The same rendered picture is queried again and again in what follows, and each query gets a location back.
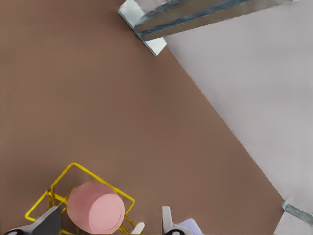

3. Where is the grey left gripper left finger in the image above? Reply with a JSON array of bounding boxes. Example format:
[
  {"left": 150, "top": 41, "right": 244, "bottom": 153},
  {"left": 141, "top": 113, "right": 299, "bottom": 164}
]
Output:
[{"left": 3, "top": 205, "right": 62, "bottom": 235}]

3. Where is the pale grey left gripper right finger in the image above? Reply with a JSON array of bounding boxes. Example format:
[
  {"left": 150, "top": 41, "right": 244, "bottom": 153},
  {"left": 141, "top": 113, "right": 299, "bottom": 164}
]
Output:
[{"left": 161, "top": 205, "right": 194, "bottom": 235}]

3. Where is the yellow wire rack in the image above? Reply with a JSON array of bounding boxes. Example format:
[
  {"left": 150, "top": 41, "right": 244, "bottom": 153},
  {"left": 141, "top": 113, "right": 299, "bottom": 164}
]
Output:
[{"left": 25, "top": 162, "right": 136, "bottom": 235}]

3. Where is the pink cylindrical cup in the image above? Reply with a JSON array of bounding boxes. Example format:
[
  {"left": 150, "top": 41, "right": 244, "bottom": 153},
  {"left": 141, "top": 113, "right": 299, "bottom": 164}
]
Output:
[{"left": 67, "top": 181, "right": 126, "bottom": 235}]

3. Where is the lavender flat object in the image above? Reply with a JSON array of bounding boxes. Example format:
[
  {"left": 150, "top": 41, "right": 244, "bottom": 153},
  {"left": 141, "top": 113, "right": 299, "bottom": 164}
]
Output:
[{"left": 178, "top": 218, "right": 204, "bottom": 235}]

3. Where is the small white object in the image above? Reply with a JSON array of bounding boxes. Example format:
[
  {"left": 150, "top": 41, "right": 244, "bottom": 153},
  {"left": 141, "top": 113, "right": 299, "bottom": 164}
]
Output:
[{"left": 131, "top": 221, "right": 146, "bottom": 235}]

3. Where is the silver frame post with foot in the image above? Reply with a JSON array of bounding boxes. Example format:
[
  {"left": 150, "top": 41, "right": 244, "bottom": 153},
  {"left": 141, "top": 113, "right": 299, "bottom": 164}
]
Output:
[
  {"left": 117, "top": 0, "right": 300, "bottom": 57},
  {"left": 273, "top": 199, "right": 313, "bottom": 235}
]

